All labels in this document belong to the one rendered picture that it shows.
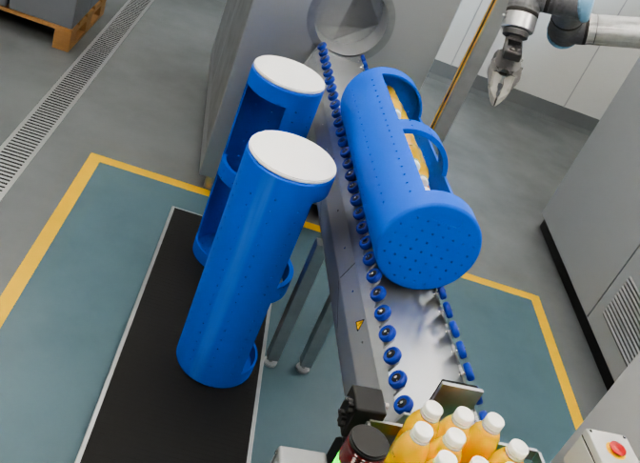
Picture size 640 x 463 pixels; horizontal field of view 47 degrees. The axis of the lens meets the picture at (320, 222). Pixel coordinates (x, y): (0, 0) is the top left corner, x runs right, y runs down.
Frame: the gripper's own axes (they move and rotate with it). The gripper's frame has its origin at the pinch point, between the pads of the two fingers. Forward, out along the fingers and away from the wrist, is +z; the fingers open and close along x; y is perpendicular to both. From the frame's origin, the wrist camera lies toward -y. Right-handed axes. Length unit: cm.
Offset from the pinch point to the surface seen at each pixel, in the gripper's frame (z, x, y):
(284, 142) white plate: 27, 55, 19
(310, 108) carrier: 11, 55, 65
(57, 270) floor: 100, 137, 82
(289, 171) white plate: 35, 50, 5
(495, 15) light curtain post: -40, 1, 65
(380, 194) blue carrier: 33.7, 22.8, -6.9
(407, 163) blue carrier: 23.4, 18.3, -2.8
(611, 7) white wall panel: -177, -128, 450
